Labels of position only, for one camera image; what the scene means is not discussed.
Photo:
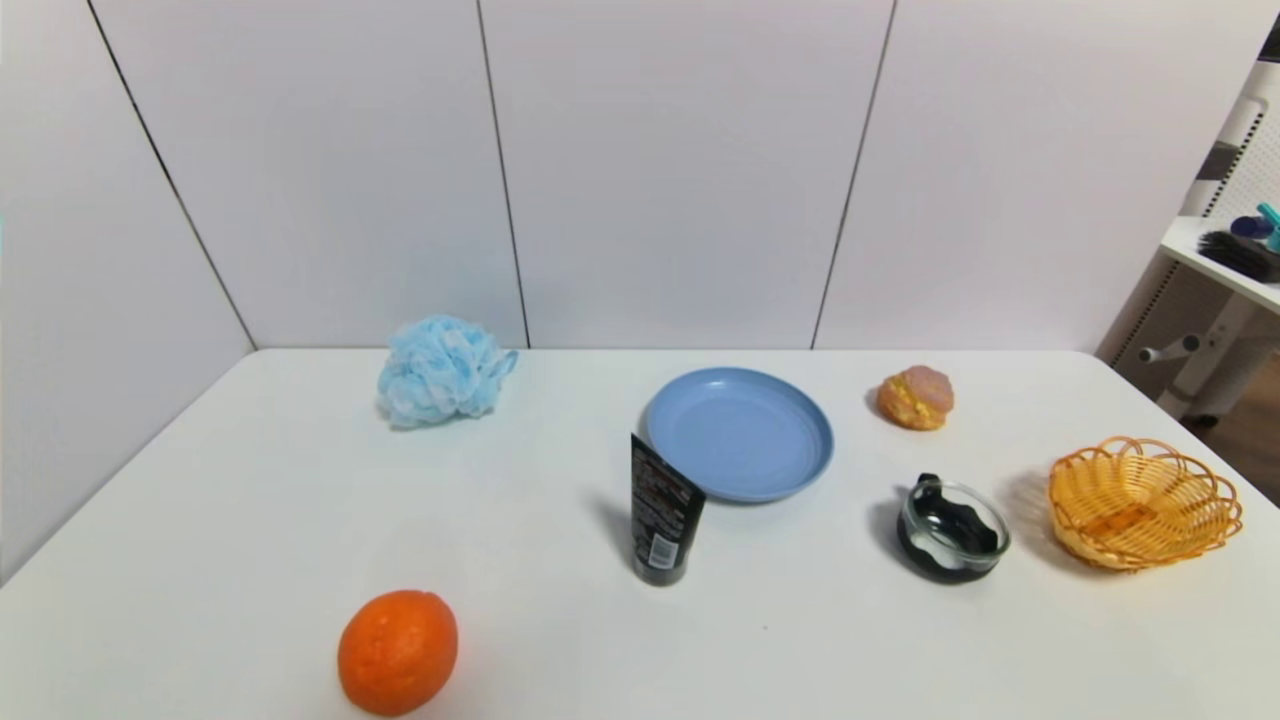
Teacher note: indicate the white pegboard panel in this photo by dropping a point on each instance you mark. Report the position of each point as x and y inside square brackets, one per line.
[1250, 150]

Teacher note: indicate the glass jar with black base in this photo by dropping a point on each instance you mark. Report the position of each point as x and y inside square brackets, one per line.
[950, 545]

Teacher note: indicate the yellow woven basket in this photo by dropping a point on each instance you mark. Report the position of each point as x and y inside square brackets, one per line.
[1140, 510]

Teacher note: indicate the cream puff pastry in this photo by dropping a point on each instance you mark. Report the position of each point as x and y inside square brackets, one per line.
[915, 400]

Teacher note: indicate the orange fruit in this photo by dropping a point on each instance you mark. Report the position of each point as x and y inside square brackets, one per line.
[397, 655]

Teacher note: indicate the teal small object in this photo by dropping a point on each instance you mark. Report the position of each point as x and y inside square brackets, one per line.
[1272, 225]

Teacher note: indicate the blue mesh bath loofah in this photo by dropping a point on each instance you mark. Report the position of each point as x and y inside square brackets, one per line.
[440, 370]

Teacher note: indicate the white side desk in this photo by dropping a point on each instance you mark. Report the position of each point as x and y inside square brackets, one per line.
[1225, 340]

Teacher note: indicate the black squeeze tube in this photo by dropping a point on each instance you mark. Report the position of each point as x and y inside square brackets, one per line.
[660, 520]

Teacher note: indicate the blue plastic plate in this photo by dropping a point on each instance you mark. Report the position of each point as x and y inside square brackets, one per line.
[745, 435]

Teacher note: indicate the dark blue small object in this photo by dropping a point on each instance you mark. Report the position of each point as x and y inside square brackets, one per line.
[1250, 227]

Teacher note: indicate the black hair brush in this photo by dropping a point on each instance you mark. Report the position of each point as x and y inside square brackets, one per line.
[1240, 255]

